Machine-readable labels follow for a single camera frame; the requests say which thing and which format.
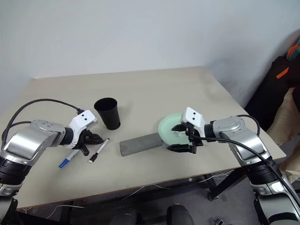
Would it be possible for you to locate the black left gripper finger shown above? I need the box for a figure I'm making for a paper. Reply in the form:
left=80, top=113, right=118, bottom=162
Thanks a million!
left=85, top=132, right=104, bottom=145
left=80, top=143, right=90, bottom=157

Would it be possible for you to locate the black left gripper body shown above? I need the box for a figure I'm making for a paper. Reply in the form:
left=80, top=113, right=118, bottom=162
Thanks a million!
left=77, top=127, right=95, bottom=148

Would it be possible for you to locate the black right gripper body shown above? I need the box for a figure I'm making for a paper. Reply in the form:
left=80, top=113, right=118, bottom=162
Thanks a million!
left=186, top=123, right=203, bottom=154

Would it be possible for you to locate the pale green round plate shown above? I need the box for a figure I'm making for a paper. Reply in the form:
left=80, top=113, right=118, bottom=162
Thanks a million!
left=157, top=112, right=195, bottom=148

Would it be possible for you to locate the white marker with blue cap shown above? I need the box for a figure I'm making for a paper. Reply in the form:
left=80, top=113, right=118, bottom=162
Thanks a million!
left=58, top=149, right=81, bottom=168

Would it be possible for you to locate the grey rectangular block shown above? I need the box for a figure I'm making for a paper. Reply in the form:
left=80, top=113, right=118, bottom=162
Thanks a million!
left=119, top=132, right=165, bottom=157

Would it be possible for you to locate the white marker with black cap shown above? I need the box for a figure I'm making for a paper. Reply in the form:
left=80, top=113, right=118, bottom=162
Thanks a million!
left=88, top=138, right=110, bottom=164

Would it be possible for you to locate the black plastic cup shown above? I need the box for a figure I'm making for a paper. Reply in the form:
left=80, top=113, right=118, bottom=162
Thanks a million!
left=93, top=97, right=121, bottom=131

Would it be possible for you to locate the black rounded shape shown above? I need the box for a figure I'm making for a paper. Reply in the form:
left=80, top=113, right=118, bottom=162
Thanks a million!
left=166, top=203, right=194, bottom=225

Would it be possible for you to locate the dark grey rounded shape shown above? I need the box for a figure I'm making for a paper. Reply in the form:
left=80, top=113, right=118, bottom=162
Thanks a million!
left=110, top=210, right=141, bottom=225

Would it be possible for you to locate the black bag with orange tag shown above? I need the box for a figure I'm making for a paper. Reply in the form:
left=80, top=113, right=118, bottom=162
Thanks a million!
left=245, top=55, right=300, bottom=132

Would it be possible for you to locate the beige cushion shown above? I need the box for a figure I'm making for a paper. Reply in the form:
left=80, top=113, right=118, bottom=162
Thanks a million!
left=267, top=86, right=300, bottom=183

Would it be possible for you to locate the teal and orange object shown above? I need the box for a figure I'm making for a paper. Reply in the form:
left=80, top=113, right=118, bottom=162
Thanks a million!
left=287, top=37, right=300, bottom=62

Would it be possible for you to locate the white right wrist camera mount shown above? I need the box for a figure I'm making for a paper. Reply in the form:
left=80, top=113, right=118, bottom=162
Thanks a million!
left=180, top=107, right=207, bottom=138

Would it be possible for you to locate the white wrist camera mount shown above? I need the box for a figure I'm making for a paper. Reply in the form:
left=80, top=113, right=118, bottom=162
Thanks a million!
left=64, top=109, right=98, bottom=150
left=180, top=107, right=207, bottom=138

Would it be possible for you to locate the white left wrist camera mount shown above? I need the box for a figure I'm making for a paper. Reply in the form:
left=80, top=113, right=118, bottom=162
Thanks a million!
left=64, top=109, right=98, bottom=150

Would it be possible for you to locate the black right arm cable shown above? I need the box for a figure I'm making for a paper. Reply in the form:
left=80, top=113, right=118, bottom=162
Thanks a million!
left=188, top=114, right=300, bottom=202

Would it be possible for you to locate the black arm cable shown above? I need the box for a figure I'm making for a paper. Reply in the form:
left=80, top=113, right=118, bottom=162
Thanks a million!
left=188, top=114, right=300, bottom=202
left=1, top=98, right=85, bottom=150

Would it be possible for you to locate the white floor cable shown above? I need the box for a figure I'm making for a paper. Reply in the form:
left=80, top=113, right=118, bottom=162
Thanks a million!
left=121, top=184, right=169, bottom=200
left=23, top=204, right=86, bottom=220
left=199, top=170, right=234, bottom=182

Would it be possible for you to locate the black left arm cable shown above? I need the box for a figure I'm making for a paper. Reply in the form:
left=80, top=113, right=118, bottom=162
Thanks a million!
left=1, top=98, right=85, bottom=150

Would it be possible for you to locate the black table leg frame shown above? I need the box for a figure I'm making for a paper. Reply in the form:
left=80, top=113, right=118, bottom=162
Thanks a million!
left=202, top=167, right=249, bottom=202

